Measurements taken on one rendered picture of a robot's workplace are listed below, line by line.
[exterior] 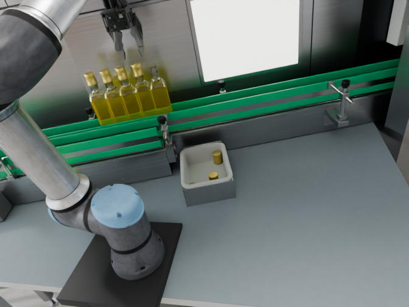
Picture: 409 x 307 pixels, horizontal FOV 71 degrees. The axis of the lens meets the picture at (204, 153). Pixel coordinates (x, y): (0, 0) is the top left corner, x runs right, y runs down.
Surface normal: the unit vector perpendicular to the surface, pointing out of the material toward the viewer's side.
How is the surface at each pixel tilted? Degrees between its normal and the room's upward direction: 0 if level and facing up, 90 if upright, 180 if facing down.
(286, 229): 0
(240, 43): 90
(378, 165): 0
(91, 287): 3
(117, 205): 9
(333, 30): 90
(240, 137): 90
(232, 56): 90
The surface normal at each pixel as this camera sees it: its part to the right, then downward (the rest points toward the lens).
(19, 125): 0.86, 0.19
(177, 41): 0.09, 0.58
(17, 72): 0.67, 0.55
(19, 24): 0.33, -0.27
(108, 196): -0.02, -0.80
